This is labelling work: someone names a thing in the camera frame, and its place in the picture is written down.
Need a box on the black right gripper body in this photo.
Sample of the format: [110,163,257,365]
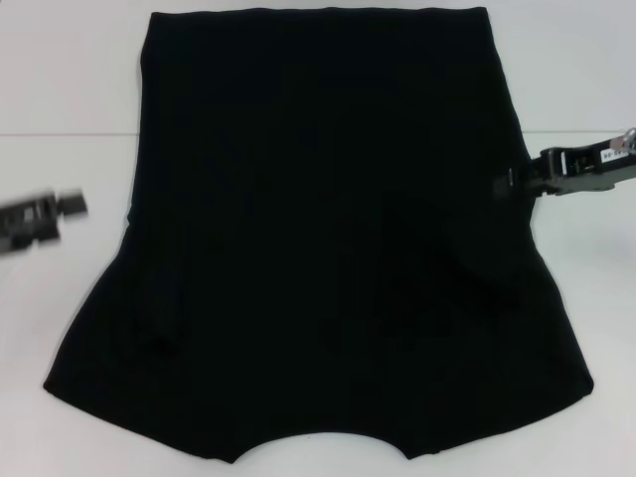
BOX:
[560,134,636,194]

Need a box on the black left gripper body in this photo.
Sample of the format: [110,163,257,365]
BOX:
[0,190,64,257]

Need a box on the black shirt with FREE print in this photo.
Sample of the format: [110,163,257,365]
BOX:
[42,5,596,451]

